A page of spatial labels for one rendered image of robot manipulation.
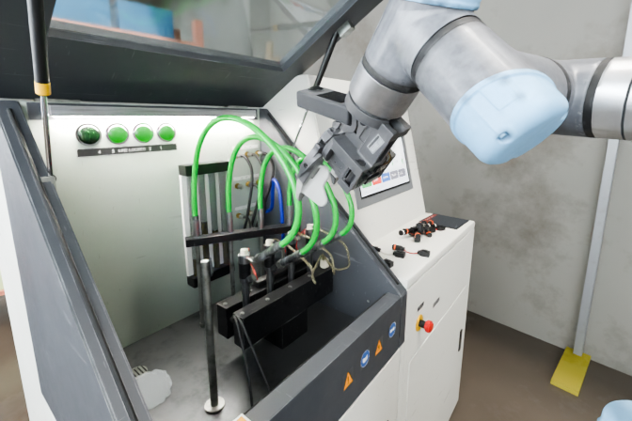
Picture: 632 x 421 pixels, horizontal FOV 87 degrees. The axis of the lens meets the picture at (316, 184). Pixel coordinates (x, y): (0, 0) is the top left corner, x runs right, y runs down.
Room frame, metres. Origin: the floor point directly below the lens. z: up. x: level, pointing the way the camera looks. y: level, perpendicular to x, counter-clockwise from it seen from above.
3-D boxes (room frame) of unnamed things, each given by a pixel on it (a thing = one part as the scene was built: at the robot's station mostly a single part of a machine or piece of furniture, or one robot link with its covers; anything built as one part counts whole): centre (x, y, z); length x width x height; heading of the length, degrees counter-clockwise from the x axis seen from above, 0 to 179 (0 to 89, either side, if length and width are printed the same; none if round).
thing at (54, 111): (0.90, 0.37, 1.43); 0.54 x 0.03 x 0.02; 141
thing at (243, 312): (0.83, 0.09, 0.91); 0.34 x 0.10 x 0.15; 141
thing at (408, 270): (1.19, -0.39, 0.96); 0.70 x 0.22 x 0.03; 141
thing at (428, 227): (1.22, -0.41, 1.01); 0.23 x 0.11 x 0.06; 141
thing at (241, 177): (1.09, 0.22, 1.20); 0.13 x 0.03 x 0.31; 141
